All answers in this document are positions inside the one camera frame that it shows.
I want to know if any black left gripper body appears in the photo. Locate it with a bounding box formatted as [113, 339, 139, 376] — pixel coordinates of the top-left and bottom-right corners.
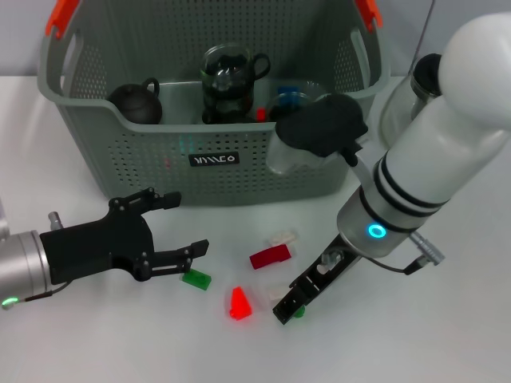
[39, 199, 156, 286]

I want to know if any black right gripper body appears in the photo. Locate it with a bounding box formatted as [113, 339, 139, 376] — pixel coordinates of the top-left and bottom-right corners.
[289, 234, 362, 299]

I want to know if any white toy brick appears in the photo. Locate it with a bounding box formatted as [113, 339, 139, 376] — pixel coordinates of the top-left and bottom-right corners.
[267, 230, 299, 247]
[266, 283, 291, 304]

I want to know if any bright green toy brick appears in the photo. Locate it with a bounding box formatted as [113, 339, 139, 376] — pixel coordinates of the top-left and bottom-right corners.
[181, 269, 212, 290]

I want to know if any dark red arch brick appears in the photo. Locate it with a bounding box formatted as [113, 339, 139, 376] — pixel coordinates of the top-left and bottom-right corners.
[249, 245, 291, 270]

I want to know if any glass teacup with black base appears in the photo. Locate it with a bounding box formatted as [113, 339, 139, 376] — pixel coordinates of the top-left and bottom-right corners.
[265, 90, 320, 123]
[199, 45, 272, 101]
[200, 93, 260, 125]

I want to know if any grey perforated plastic storage bin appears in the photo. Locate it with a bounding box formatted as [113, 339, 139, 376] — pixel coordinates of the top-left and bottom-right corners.
[38, 0, 390, 207]

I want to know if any bright red slope brick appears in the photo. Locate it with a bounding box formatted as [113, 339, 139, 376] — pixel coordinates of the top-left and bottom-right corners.
[229, 285, 253, 321]

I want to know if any black clay teapot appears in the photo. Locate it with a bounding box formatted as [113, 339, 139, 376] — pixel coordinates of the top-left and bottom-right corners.
[106, 77, 164, 125]

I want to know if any left gripper cable with connector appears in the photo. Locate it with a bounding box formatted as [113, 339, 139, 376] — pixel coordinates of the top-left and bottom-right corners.
[2, 212, 75, 311]

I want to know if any gripper cable with connector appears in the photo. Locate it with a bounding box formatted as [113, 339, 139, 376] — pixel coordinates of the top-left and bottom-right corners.
[2, 212, 75, 311]
[369, 233, 446, 276]

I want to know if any right gripper cable with connector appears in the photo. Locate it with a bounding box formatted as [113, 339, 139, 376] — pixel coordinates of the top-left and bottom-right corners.
[369, 233, 446, 276]

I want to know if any glass teapot with black handle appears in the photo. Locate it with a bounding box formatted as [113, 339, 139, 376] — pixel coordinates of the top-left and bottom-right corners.
[378, 53, 444, 151]

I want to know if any orange bin handle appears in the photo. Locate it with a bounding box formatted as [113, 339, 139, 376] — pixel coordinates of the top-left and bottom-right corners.
[354, 0, 384, 32]
[45, 0, 80, 40]

